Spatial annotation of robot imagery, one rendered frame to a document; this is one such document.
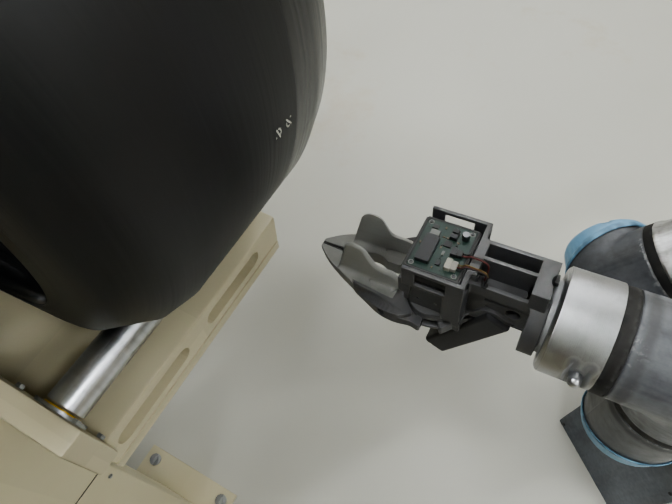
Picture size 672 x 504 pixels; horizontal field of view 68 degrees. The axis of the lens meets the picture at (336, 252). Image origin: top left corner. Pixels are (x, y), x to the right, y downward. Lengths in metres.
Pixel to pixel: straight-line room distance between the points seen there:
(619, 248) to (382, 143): 1.54
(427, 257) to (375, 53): 2.10
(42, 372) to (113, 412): 0.16
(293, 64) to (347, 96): 1.85
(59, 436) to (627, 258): 0.57
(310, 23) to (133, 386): 0.44
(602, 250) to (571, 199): 1.44
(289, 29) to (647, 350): 0.33
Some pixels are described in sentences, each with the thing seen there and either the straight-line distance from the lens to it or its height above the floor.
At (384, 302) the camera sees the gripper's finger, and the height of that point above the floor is 1.03.
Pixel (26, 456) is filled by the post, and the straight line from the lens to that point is 0.73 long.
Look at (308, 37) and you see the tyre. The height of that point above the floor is 1.21.
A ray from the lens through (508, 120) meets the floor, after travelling 2.23.
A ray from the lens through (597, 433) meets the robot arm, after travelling 0.57.
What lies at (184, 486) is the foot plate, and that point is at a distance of 1.49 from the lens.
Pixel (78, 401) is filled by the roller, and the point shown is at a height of 0.92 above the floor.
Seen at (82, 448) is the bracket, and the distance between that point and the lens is 0.57.
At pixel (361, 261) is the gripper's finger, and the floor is 1.05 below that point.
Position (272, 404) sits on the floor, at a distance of 1.50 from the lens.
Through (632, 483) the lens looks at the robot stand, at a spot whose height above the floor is 0.17.
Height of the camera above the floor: 1.43
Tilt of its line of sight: 57 degrees down
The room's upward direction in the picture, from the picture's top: straight up
